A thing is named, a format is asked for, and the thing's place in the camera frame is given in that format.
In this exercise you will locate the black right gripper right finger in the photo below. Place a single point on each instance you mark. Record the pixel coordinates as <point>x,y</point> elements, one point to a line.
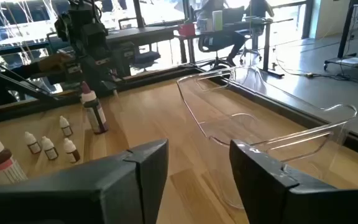
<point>275,199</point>

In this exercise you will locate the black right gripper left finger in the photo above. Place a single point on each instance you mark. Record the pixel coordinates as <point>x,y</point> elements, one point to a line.
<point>73,199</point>

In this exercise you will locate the large maroon food coloring bottle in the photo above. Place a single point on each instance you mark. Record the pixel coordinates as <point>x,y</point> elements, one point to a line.
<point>95,115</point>

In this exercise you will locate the small brown food coloring bottle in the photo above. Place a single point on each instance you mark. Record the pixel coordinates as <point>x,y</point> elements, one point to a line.
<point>71,151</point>

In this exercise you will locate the small dark green coloring bottle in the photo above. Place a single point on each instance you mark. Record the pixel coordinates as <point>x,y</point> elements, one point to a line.
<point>49,148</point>

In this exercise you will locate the small white-capped food coloring bottle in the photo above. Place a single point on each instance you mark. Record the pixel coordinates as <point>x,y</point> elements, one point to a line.
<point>32,143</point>
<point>65,126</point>

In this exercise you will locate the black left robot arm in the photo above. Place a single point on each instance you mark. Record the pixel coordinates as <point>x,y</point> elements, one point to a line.
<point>79,28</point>

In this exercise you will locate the person's hand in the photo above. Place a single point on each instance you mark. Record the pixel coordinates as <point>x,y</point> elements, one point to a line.
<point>54,60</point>

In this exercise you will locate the black office chair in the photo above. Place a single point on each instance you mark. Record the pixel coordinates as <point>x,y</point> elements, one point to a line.
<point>253,34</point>
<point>148,56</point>
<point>211,43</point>

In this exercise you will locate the dark office desk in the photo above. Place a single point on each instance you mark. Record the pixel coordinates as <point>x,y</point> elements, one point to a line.
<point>141,32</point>

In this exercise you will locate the clear plastic bin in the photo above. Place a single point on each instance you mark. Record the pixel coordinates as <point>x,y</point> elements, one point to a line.
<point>216,124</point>

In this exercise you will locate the red container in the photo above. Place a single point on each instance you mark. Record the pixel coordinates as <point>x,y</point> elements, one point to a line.
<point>186,29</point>

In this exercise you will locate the person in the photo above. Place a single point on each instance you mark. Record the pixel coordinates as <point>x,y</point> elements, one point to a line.
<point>211,9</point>
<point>259,7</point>

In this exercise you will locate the white and green box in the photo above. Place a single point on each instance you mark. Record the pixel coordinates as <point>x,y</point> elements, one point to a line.
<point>217,20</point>

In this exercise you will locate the black office desk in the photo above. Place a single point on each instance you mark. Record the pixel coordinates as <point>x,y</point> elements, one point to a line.
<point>266,46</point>

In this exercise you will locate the black wheeled stand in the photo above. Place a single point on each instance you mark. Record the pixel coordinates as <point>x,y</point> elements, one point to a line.
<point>346,31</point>

